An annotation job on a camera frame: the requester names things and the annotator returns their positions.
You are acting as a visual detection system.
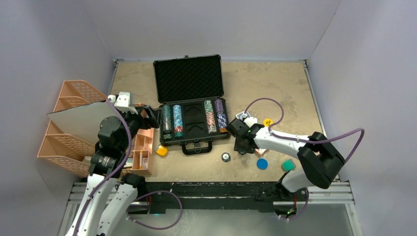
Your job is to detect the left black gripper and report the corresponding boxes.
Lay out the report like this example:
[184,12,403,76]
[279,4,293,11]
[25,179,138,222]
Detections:
[119,104,162,150]

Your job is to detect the light blue chip stack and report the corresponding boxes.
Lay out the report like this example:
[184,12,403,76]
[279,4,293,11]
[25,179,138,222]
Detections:
[173,104,182,120]
[174,119,184,138]

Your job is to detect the blue playing card deck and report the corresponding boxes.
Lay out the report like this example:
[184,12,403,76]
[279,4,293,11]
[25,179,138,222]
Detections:
[235,111,251,120]

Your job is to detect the purple chip stack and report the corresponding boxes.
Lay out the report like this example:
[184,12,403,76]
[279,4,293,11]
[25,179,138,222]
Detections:
[214,99,224,115]

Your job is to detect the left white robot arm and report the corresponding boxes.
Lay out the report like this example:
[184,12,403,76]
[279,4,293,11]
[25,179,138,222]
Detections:
[67,106,161,236]

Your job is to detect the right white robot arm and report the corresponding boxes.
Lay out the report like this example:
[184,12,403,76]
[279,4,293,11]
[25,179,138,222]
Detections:
[227,118,346,200]

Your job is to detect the black poker set case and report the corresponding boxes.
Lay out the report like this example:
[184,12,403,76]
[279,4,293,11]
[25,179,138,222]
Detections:
[153,55,230,155]

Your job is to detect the dark green chip stack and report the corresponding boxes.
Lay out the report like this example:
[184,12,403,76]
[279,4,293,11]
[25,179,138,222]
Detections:
[162,105,173,139]

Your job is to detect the red playing card deck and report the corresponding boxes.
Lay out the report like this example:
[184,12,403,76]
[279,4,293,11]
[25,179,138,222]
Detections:
[255,148,267,156]

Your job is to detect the black white chip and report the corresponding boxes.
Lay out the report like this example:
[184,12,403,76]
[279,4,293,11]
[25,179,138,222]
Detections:
[221,152,231,162]

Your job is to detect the orange plastic desk organizer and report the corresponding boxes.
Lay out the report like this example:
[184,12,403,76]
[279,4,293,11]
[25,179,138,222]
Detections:
[125,103,155,173]

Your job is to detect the blue round button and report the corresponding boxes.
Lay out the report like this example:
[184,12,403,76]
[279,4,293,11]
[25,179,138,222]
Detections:
[256,158,268,170]

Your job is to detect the yellow orange block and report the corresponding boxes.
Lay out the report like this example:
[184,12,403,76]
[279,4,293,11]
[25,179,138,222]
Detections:
[155,145,168,157]

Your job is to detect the yellow round button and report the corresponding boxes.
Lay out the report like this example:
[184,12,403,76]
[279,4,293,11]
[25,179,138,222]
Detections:
[263,118,273,127]

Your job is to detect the red white chip stack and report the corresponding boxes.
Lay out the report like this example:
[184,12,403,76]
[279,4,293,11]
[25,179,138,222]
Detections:
[206,112,217,134]

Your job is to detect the green dealer block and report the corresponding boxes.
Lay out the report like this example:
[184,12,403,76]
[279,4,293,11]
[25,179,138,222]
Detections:
[281,159,297,172]

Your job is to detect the grey flat board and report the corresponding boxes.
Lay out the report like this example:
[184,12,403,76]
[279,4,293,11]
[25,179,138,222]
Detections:
[47,101,117,144]

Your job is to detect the orange plastic file rack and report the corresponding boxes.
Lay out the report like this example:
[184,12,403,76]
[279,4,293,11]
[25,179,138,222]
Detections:
[37,80,112,177]

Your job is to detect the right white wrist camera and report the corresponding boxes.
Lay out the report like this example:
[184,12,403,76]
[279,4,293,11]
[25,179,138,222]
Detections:
[243,117,258,128]

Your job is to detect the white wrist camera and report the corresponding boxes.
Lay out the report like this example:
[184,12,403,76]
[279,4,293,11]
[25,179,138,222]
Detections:
[243,117,258,128]
[107,91,137,114]

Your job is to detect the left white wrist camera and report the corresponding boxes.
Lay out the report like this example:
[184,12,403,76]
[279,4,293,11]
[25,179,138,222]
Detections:
[107,91,137,114]

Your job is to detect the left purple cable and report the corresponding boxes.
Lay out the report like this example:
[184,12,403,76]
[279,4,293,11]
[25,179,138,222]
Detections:
[65,97,183,236]

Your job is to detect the purple cable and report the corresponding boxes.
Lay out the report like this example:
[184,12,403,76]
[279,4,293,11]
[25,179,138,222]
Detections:
[244,97,365,222]
[65,97,183,236]

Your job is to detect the black base frame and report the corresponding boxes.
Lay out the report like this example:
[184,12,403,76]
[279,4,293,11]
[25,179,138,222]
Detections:
[114,181,308,216]

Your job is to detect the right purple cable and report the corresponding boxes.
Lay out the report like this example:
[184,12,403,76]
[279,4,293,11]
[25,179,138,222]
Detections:
[244,97,365,222]

